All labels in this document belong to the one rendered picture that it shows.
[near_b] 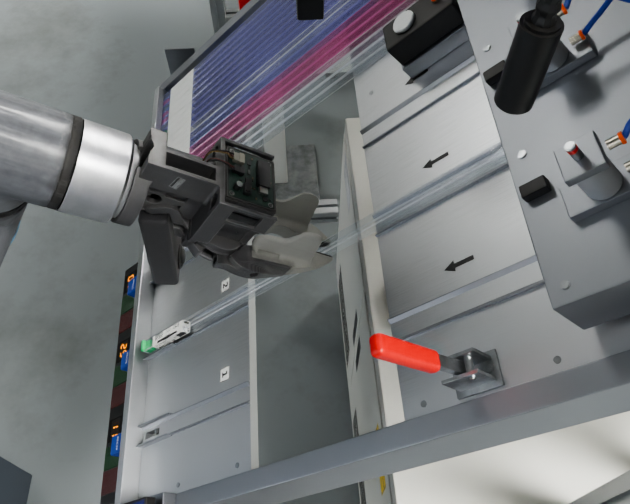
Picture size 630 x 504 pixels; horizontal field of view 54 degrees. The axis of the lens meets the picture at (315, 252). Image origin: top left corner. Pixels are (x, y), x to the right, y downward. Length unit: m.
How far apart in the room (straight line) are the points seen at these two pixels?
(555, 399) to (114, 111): 1.89
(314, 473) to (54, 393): 1.19
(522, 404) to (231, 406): 0.32
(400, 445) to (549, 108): 0.27
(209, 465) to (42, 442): 0.99
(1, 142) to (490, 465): 0.69
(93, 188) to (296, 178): 1.40
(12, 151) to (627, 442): 0.81
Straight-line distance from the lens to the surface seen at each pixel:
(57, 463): 1.61
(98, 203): 0.50
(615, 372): 0.43
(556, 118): 0.46
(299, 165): 1.89
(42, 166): 0.48
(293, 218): 0.60
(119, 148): 0.50
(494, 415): 0.45
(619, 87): 0.45
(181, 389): 0.74
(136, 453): 0.78
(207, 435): 0.68
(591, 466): 0.93
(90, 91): 2.26
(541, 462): 0.91
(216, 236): 0.54
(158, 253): 0.57
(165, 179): 0.49
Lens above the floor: 1.45
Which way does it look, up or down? 58 degrees down
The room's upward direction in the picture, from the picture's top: straight up
